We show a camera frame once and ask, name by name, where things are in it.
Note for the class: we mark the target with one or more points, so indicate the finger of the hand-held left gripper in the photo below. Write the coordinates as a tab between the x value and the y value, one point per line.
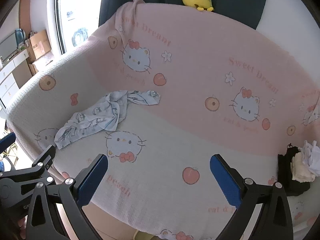
7	141
43	158

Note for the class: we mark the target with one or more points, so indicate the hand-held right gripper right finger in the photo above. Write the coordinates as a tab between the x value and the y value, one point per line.
225	180

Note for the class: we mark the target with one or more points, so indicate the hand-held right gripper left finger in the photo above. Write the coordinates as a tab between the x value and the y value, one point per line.
91	180

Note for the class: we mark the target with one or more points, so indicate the light blue printed pants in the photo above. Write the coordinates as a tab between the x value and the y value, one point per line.
100	120

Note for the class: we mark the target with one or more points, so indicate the black garment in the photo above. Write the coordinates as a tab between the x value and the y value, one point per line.
285	172

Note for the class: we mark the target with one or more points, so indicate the white drawer cabinet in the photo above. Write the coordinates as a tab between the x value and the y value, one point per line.
7	80

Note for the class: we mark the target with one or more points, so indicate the white crumpled cloth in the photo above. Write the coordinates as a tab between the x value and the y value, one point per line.
311	155

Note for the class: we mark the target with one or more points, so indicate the pink cat print blanket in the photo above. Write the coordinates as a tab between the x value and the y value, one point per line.
187	92

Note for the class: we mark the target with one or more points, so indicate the cardboard box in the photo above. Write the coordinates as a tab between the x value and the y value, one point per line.
40	45

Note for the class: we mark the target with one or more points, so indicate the blue water jug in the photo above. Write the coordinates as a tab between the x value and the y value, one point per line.
19	37

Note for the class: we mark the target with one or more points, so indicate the window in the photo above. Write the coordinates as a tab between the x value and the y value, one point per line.
77	10

